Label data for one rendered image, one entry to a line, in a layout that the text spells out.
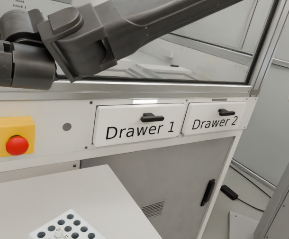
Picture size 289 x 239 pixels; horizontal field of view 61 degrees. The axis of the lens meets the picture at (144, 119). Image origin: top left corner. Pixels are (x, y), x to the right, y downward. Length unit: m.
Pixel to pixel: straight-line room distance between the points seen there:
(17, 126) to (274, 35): 0.87
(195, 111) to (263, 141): 1.64
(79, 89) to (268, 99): 1.94
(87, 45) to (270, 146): 2.17
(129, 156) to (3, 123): 0.38
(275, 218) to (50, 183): 1.29
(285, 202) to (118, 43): 1.37
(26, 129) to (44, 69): 0.23
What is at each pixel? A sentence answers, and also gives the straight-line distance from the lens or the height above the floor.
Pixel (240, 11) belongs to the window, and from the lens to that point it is 0.88.
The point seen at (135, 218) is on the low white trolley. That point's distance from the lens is 0.56.
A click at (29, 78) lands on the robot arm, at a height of 1.05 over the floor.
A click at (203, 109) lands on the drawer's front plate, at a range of 0.83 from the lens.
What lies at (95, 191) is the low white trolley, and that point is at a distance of 0.61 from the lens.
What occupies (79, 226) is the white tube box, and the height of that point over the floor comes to 0.80.
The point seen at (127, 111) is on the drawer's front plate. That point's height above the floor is 0.92.
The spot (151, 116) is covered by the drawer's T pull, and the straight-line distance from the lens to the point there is 0.66.
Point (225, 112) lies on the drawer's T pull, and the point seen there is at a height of 0.91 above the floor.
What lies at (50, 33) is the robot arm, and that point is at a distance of 0.33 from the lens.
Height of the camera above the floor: 1.15
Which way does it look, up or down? 23 degrees down
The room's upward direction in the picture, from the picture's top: 12 degrees clockwise
